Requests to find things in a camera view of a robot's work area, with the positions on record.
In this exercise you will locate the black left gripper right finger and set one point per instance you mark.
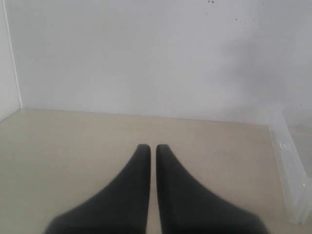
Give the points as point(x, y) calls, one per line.
point(187, 207)

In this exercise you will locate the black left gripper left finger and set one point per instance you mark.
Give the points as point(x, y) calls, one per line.
point(120, 208)

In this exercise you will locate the clear plastic container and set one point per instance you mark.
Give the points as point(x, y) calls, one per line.
point(291, 134)

